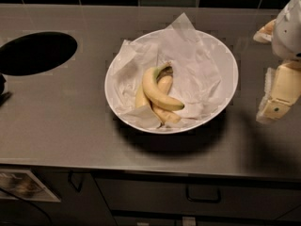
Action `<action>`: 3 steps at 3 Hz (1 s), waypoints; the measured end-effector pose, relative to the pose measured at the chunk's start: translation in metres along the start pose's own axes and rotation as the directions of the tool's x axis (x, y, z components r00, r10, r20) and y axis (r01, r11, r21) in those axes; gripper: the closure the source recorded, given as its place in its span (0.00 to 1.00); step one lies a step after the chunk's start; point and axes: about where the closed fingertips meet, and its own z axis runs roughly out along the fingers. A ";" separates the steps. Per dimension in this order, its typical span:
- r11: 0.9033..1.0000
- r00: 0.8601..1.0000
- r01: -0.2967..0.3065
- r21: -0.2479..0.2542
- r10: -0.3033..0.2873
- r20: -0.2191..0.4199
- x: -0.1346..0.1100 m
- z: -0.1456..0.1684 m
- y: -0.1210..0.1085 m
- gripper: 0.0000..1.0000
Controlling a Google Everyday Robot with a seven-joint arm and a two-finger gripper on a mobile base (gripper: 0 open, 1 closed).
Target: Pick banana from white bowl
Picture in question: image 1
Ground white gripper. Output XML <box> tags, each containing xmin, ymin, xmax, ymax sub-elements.
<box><xmin>253</xmin><ymin>0</ymin><xmax>301</xmax><ymax>124</ymax></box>

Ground white crumpled paper liner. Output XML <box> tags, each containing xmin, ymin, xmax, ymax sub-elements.
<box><xmin>110</xmin><ymin>12</ymin><xmax>231</xmax><ymax>130</ymax></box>

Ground black drawer handle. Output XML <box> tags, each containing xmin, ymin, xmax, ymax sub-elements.
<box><xmin>185</xmin><ymin>185</ymin><xmax>221</xmax><ymax>203</ymax></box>

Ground white bowl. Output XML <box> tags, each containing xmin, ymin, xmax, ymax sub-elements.
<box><xmin>103</xmin><ymin>27</ymin><xmax>240</xmax><ymax>135</ymax></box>

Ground dark cabinet door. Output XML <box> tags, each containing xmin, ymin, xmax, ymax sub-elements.
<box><xmin>0</xmin><ymin>167</ymin><xmax>116</xmax><ymax>226</ymax></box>

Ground printed sheet on cabinet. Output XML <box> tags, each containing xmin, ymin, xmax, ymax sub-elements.
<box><xmin>0</xmin><ymin>169</ymin><xmax>60</xmax><ymax>202</ymax></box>

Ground black cabinet door handle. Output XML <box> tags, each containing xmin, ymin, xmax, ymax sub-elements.
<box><xmin>68</xmin><ymin>170</ymin><xmax>84</xmax><ymax>193</ymax></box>

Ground yellow banana bunch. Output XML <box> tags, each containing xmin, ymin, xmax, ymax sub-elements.
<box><xmin>135</xmin><ymin>62</ymin><xmax>184</xmax><ymax>124</ymax></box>

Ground round black counter opening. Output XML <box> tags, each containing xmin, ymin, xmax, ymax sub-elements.
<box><xmin>0</xmin><ymin>32</ymin><xmax>77</xmax><ymax>76</ymax></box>

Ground dark drawer front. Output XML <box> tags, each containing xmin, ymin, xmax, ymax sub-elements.
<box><xmin>97</xmin><ymin>179</ymin><xmax>301</xmax><ymax>220</ymax></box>

